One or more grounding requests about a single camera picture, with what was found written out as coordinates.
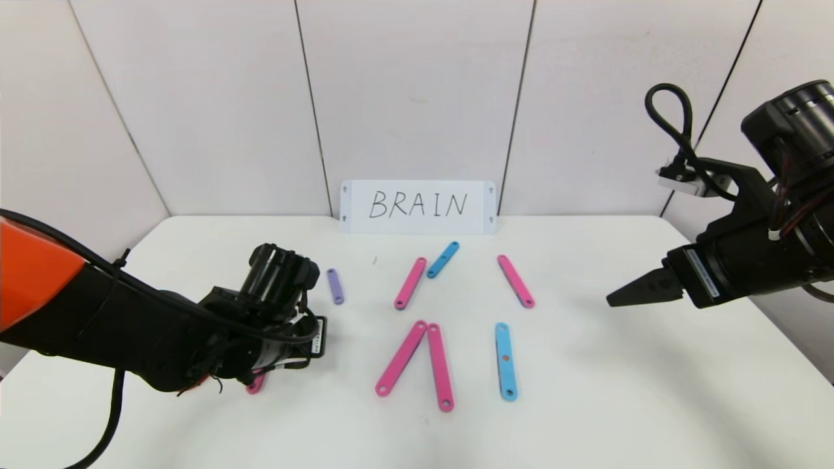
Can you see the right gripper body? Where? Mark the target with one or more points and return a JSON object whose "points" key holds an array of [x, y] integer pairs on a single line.
{"points": [[700, 275]]}

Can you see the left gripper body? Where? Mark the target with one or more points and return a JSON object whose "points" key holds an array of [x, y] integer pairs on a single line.
{"points": [[317, 341]]}

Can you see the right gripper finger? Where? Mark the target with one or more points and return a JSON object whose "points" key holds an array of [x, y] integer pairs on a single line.
{"points": [[651, 290]]}

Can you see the short purple bar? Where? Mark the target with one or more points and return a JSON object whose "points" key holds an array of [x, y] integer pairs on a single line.
{"points": [[335, 286]]}

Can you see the pink bar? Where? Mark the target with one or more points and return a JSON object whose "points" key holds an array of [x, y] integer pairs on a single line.
{"points": [[440, 368], [401, 358], [515, 281], [410, 283], [255, 385]]}

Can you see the short blue bar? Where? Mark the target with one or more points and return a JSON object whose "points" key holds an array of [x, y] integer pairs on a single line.
{"points": [[444, 258]]}

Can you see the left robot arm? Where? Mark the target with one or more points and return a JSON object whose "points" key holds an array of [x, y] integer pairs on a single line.
{"points": [[98, 319]]}

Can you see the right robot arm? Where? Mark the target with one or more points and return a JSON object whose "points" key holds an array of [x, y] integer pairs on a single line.
{"points": [[795, 130]]}

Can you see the white BRAIN sign card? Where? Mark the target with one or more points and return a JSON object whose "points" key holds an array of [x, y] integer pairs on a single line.
{"points": [[417, 225]]}

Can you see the long blue bar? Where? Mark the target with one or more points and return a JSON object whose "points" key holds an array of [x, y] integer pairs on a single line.
{"points": [[505, 376]]}

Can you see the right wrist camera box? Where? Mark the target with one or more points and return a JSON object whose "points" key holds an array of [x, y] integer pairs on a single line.
{"points": [[681, 179]]}

